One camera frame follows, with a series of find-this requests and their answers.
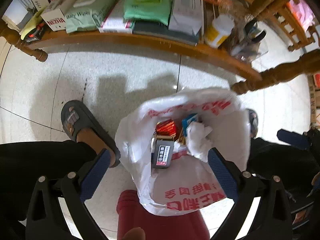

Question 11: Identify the dark slipper right foot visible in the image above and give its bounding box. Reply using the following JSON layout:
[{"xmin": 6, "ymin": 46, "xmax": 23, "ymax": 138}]
[{"xmin": 247, "ymin": 108, "xmax": 259, "ymax": 138}]

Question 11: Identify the red plastic stool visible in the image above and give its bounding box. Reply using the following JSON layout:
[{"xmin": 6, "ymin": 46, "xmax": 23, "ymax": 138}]
[{"xmin": 116, "ymin": 190, "xmax": 210, "ymax": 240}]

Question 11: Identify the pink plastic bag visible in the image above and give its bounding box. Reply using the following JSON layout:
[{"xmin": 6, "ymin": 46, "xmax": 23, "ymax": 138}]
[{"xmin": 286, "ymin": 0, "xmax": 315, "ymax": 32}]

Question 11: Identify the red box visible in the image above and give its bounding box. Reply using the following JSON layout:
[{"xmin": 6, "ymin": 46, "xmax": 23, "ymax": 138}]
[{"xmin": 155, "ymin": 119, "xmax": 176, "ymax": 137}]

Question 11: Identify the wooden table lower shelf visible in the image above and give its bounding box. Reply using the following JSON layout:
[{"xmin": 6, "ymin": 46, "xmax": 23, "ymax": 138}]
[{"xmin": 0, "ymin": 19, "xmax": 320, "ymax": 95}]

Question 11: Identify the dark slipper foot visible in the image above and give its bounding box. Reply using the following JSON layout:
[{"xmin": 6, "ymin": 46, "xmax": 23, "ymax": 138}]
[
  {"xmin": 61, "ymin": 100, "xmax": 121, "ymax": 167},
  {"xmin": 247, "ymin": 108, "xmax": 259, "ymax": 138}
]

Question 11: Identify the person left hand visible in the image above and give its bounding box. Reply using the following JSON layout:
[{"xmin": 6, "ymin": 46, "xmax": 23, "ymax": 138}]
[{"xmin": 122, "ymin": 227, "xmax": 146, "ymax": 240}]

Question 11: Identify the wooden armchair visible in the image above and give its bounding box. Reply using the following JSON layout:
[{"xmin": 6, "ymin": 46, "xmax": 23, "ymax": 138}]
[{"xmin": 249, "ymin": 0, "xmax": 319, "ymax": 51}]

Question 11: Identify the baby wipes pack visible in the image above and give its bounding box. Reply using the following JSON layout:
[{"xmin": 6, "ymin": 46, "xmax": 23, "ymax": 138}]
[{"xmin": 65, "ymin": 0, "xmax": 117, "ymax": 34}]

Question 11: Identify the white yellow medicine bottle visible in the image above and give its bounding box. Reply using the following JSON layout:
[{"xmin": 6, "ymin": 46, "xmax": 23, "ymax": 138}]
[{"xmin": 204, "ymin": 14, "xmax": 235, "ymax": 48}]

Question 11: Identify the white tissue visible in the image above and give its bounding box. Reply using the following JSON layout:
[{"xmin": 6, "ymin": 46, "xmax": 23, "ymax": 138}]
[{"xmin": 186, "ymin": 121, "xmax": 213, "ymax": 163}]

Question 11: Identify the black crystal bullet box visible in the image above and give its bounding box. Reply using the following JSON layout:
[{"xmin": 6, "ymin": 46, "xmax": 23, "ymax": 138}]
[{"xmin": 152, "ymin": 140, "xmax": 175, "ymax": 169}]

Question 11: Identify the dark slipper left foot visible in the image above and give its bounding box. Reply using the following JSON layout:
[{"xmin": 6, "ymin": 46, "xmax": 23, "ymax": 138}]
[{"xmin": 61, "ymin": 100, "xmax": 121, "ymax": 167}]

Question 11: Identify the white paper envelope box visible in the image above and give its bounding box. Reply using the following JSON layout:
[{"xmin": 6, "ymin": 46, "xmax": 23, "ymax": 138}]
[{"xmin": 168, "ymin": 0, "xmax": 202, "ymax": 36}]

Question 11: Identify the green wet wipes pack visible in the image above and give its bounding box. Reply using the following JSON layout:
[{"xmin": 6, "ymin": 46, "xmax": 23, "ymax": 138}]
[{"xmin": 124, "ymin": 0, "xmax": 172, "ymax": 25}]

